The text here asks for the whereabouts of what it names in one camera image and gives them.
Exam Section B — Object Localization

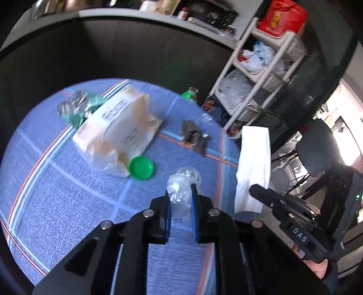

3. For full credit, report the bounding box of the brown and white paper bag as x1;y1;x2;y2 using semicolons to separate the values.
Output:
73;86;164;178

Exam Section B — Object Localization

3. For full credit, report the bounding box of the white plastic bag blue print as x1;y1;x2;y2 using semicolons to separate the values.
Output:
238;40;276;74

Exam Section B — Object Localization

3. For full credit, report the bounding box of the blue striped tablecloth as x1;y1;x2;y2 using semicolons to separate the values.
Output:
0;78;242;295

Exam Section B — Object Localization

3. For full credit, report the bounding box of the green plastic lid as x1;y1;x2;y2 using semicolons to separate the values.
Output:
128;155;156;181

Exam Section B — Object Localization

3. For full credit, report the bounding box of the crumpled foil green wrapper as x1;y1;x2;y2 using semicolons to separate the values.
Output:
56;90;106;129

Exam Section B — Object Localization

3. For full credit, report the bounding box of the green plant sprig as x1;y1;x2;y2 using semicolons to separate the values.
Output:
255;104;282;118

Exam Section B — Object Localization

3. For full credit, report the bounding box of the dark brown crumpled wrapper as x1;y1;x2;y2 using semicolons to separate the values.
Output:
180;120;212;156

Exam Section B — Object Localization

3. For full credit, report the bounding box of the black chair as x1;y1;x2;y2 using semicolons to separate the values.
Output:
271;118;343;199

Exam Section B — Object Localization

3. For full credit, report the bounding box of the person's right hand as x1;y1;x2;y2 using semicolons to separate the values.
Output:
293;247;334;280

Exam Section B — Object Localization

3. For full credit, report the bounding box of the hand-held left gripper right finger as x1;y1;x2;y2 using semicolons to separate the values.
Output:
191;184;329;295

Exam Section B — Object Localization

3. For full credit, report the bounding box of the clear plastic bag on rack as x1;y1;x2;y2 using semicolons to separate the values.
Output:
219;70;253;111

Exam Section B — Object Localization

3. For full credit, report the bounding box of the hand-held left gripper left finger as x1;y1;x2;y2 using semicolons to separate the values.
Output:
32;195;172;295

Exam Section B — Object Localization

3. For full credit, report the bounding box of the white paper tissue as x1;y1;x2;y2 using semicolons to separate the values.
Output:
234;125;272;214

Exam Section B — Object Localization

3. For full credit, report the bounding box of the black toaster oven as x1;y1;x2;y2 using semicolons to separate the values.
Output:
188;1;239;31

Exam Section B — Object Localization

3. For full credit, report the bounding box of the red bag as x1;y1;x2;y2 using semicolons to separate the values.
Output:
258;0;309;39

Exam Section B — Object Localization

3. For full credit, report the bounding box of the white shelf rack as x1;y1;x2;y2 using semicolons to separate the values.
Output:
213;17;309;132

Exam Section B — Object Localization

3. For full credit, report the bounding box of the clear plastic wrapper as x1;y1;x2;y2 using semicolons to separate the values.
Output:
166;167;202;224

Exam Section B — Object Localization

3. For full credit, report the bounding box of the green bottle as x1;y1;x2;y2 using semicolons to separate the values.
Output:
181;87;200;103

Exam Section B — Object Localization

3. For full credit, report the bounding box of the dark blue snack bag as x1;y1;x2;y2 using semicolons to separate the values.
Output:
202;96;219;112

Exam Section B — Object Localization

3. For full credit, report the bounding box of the brown paper package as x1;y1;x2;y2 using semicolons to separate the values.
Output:
154;0;177;14

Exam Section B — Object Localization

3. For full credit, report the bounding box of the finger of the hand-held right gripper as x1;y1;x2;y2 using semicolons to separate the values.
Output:
249;184;287;212

